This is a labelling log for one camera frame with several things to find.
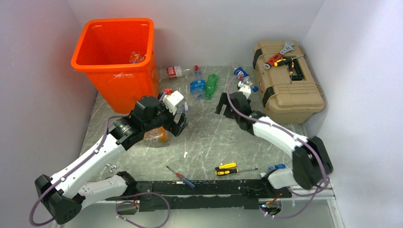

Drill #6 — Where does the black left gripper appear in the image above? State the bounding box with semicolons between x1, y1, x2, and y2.
144;93;188;136

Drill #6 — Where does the pepsi label bottle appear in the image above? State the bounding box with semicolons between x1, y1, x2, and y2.
231;63;253;86

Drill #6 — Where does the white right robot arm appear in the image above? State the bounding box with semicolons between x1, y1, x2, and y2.
215;92;334;197

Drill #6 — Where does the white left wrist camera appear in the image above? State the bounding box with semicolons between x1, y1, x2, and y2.
162;88;185;114

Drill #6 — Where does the orange plastic bin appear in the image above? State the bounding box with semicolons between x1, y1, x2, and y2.
71;18;160;114

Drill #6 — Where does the black yellow screwdriver on table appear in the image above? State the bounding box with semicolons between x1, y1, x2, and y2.
215;168;257;176

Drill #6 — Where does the crushed orange label bottle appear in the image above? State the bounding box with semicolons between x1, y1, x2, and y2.
143;127;168;143

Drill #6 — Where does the blue label clear bottle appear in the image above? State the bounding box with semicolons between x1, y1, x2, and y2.
129;51;146;64

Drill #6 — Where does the blue label crushed bottle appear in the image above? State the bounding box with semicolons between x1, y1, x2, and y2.
190;70;206;100

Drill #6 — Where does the green plastic bottle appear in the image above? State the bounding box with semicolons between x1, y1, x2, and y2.
204;74;219;100

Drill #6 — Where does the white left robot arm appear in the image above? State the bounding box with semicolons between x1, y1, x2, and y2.
33;91;187;224

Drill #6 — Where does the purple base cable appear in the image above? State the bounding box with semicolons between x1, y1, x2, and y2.
115;192;171;228

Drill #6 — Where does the yellow black screwdriver on toolbox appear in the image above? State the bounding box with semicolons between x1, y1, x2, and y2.
274;55;304;67

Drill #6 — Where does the red blue screwdriver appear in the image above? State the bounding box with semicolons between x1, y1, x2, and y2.
166;166;196;189

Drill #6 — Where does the red label clear bottle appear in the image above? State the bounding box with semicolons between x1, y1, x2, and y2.
159;65;199;79

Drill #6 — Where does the tan plastic toolbox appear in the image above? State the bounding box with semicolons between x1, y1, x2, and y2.
252;40;325;124

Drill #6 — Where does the clear bottle white cap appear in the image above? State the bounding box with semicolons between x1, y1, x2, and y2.
181;103;189;113

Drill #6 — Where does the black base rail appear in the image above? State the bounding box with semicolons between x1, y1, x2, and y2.
108;179;291;212

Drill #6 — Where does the silver adjustable wrench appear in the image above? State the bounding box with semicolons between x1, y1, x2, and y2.
278;41;295;56

